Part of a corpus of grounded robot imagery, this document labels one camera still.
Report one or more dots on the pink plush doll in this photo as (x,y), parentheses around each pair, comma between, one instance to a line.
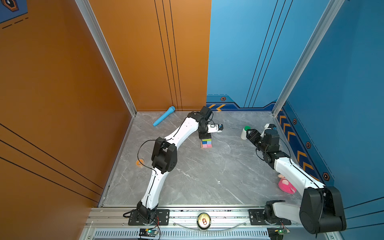
(285,185)

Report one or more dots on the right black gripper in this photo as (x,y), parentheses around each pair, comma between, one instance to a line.
(254,134)

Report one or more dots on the aluminium front rail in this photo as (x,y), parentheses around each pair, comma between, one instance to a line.
(228,223)

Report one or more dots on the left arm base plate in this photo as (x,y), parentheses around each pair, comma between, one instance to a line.
(158,217)

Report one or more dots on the blue toy microphone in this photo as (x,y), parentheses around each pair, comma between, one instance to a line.
(164,116)

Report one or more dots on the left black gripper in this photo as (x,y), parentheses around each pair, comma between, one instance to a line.
(207,135)

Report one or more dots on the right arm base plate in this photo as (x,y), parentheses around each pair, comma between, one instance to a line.
(257,217)

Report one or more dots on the left green circuit board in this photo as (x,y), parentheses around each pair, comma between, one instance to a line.
(148,233)

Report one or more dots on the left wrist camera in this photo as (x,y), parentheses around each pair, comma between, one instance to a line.
(215,128)

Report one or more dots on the round emergency button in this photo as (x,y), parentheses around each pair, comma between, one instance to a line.
(204,221)

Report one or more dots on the white bottle green cap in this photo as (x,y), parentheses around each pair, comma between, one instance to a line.
(244,132)

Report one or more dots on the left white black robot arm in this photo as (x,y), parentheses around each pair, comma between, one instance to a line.
(165,157)

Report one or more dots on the right circuit board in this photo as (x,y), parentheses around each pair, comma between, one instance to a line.
(282,231)

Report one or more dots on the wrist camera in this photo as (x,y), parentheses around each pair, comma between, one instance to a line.
(215,128)
(268,127)

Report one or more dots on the orange tape roll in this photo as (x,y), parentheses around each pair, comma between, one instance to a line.
(139,164)

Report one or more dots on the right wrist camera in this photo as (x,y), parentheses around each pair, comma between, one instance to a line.
(268,127)

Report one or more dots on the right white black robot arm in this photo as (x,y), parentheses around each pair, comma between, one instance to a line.
(321,209)

